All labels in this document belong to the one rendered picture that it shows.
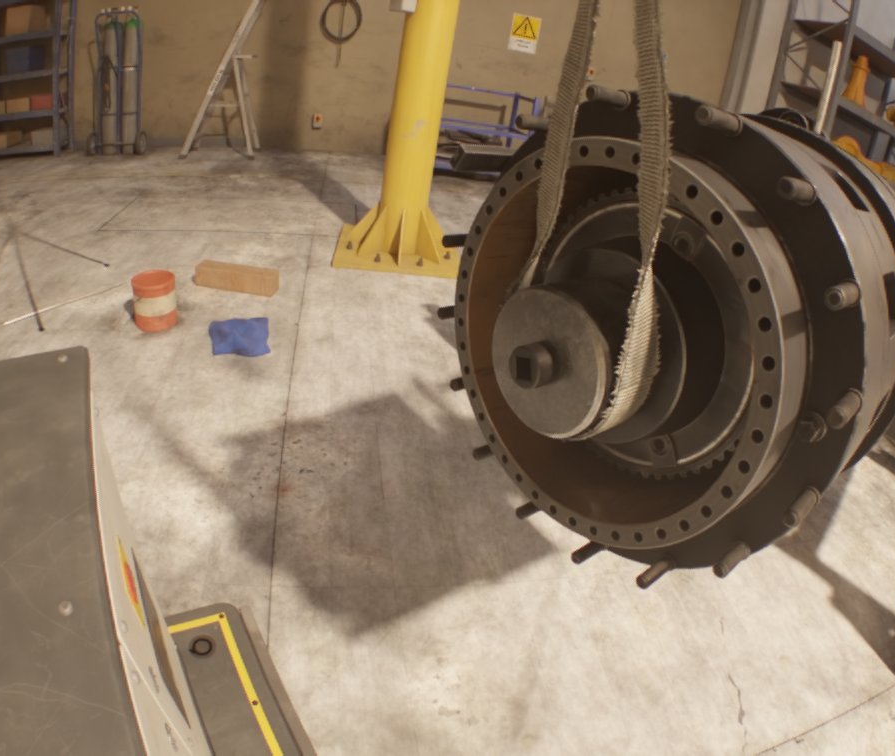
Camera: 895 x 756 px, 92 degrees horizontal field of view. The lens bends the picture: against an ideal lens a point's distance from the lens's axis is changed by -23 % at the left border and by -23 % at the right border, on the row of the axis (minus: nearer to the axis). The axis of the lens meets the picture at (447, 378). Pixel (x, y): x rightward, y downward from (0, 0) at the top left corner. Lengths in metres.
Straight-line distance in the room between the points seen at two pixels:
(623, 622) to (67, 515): 1.28
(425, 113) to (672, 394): 2.58
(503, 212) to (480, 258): 0.07
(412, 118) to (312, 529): 2.16
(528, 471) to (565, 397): 0.18
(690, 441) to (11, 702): 0.59
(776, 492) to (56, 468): 0.57
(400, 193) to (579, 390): 2.62
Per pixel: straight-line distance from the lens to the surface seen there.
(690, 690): 1.41
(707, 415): 0.58
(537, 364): 0.47
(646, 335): 0.47
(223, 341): 2.19
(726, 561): 0.55
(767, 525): 0.56
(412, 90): 2.96
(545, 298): 0.48
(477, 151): 0.65
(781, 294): 0.45
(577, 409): 0.48
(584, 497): 0.64
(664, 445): 0.61
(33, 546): 0.35
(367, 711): 1.18
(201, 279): 2.71
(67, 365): 0.50
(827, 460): 0.51
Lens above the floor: 1.08
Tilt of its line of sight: 32 degrees down
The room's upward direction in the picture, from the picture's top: 10 degrees clockwise
